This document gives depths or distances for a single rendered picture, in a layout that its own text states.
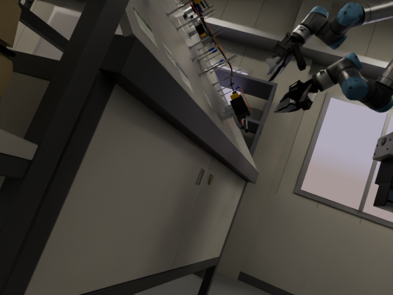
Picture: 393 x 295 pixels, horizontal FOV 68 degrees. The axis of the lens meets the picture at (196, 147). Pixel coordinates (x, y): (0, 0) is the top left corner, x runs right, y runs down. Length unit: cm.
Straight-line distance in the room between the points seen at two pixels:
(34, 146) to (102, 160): 18
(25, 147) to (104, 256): 35
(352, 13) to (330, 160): 204
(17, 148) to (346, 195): 299
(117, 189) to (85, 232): 10
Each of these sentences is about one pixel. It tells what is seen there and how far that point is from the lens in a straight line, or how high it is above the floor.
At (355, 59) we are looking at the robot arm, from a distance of 124.
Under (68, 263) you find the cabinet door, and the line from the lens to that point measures 61.
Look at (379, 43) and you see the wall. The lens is 374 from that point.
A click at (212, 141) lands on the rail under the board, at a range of 85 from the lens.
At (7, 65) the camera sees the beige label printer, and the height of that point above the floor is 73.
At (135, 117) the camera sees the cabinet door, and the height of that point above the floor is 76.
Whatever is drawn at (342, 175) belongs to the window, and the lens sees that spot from 318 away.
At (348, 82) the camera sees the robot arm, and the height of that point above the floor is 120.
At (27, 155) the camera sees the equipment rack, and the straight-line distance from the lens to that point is 40.
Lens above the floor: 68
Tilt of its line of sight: 7 degrees up
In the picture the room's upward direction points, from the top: 21 degrees clockwise
